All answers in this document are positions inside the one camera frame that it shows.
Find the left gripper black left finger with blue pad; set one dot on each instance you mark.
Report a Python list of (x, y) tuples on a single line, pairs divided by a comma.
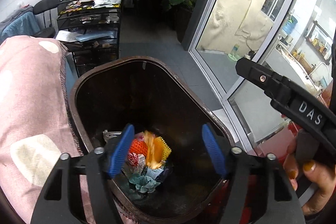
[(60, 200)]

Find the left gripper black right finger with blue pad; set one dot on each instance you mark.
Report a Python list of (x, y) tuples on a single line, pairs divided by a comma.
[(259, 190)]

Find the yellow foam fruit net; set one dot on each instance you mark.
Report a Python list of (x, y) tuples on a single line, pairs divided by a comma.
[(157, 150)]

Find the dark brown trash bin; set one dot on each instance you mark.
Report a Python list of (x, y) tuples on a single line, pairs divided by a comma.
[(144, 92)]

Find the person's right hand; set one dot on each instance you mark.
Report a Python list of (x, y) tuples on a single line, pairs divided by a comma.
[(315, 172)]

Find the teal crumpled paper wrapper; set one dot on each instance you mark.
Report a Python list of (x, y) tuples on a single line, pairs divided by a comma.
[(143, 184)]

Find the blue water jug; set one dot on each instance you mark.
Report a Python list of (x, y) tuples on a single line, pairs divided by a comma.
[(289, 25)]

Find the red foam fruit net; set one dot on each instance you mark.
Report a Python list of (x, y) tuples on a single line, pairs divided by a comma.
[(138, 147)]

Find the massage bed with blue sheets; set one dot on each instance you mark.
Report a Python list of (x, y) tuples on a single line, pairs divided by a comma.
[(21, 22)]

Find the black wire storage cart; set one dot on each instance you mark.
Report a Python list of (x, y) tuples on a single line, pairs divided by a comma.
[(93, 31)]

